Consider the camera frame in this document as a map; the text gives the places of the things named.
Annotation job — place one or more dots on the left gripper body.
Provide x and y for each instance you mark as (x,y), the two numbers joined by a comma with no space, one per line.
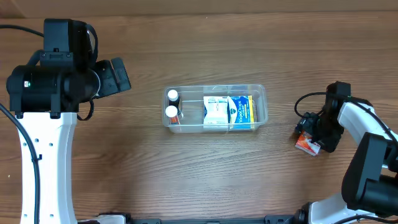
(106,79)

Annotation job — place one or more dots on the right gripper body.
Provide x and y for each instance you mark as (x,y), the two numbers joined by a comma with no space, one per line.
(325,134)

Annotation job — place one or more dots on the red box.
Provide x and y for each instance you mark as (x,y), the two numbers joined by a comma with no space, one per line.
(305,143)

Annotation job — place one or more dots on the black bottle white cap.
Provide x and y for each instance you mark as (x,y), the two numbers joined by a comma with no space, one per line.
(174,98)

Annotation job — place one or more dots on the orange tube white cap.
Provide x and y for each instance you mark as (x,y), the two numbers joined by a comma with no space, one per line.
(173,114)

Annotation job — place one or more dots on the blue VapoDrops box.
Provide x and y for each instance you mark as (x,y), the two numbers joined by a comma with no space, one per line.
(241,112)

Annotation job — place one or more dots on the white box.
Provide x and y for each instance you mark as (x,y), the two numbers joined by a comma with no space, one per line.
(216,111)

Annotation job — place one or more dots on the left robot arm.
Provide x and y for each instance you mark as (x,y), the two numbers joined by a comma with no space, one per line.
(44,96)

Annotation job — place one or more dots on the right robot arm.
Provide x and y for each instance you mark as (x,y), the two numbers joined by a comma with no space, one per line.
(366,194)

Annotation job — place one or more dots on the clear plastic container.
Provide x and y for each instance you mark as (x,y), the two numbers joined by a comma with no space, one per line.
(192,108)

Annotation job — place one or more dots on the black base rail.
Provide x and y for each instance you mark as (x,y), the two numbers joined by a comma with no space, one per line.
(126,218)

